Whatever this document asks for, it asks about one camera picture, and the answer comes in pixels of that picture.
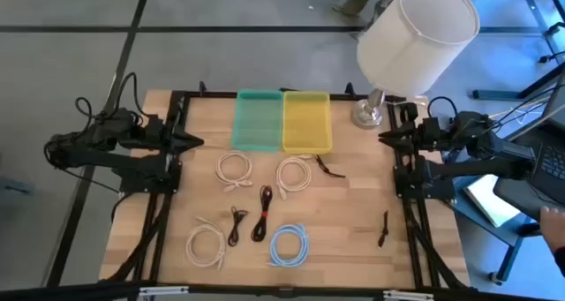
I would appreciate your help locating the dark laptop stand table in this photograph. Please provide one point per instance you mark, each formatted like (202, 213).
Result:
(516, 195)

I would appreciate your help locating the teal plastic bin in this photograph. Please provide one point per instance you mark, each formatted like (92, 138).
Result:
(258, 120)

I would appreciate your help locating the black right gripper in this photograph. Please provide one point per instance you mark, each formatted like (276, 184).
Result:
(426, 143)

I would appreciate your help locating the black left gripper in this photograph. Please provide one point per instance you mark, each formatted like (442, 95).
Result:
(170, 141)

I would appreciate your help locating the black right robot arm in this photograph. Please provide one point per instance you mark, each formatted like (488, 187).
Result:
(476, 168)

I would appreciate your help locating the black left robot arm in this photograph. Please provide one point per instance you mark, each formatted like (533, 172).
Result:
(110, 160)

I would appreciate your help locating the white flat panel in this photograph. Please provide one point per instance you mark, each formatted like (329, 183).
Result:
(490, 201)

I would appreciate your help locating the yellow plastic bin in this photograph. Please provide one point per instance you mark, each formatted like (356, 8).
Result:
(306, 122)

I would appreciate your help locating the person's hand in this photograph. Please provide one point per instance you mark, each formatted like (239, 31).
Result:
(554, 228)

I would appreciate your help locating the dark laptop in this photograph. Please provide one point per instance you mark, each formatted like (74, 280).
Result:
(554, 162)

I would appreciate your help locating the silver lamp with white shade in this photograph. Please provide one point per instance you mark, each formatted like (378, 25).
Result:
(415, 40)

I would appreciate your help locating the black aluminium table frame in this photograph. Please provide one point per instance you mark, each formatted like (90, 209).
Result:
(207, 95)

